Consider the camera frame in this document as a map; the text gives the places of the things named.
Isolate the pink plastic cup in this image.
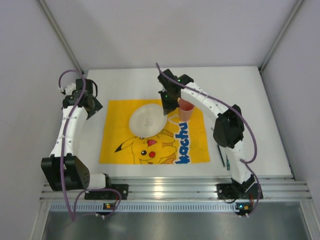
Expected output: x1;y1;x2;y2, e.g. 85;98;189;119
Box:
178;98;195;122

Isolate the cream round plate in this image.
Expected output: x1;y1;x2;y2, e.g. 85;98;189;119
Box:
129;103;168;138

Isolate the yellow cartoon placemat cloth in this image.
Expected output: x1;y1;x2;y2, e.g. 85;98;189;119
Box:
99;99;210;165

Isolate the fork with green handle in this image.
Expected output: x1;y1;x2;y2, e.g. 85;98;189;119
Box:
211;127;226;168

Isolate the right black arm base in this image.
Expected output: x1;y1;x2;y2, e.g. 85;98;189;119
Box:
216;176;263;202

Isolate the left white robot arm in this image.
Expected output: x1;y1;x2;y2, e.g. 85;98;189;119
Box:
41;78;109;192

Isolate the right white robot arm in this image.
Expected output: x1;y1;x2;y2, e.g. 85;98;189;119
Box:
77;68;254;189

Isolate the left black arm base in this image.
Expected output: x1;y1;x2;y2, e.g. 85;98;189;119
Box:
84;176;129;201

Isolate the spoon with green handle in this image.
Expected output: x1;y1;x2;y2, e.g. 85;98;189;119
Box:
226;155;231;171

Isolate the perforated cable duct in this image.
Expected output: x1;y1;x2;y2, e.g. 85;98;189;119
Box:
49;201;253;213

